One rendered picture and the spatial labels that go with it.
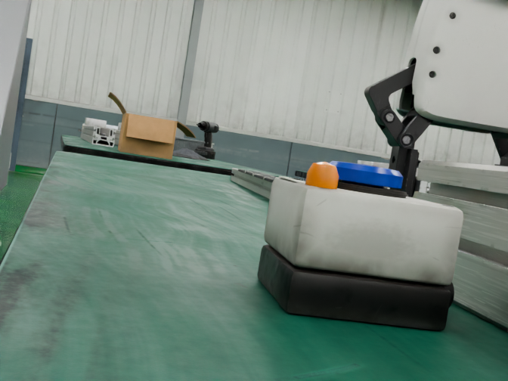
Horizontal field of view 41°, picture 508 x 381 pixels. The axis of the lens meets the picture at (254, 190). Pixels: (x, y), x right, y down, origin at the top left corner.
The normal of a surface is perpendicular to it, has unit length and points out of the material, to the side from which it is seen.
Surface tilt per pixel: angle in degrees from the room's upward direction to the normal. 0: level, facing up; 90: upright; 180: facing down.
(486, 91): 95
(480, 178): 90
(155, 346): 0
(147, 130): 69
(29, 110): 90
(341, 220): 90
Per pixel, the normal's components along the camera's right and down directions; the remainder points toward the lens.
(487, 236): -0.97, -0.14
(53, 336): 0.15, -0.99
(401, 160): 0.16, 0.07
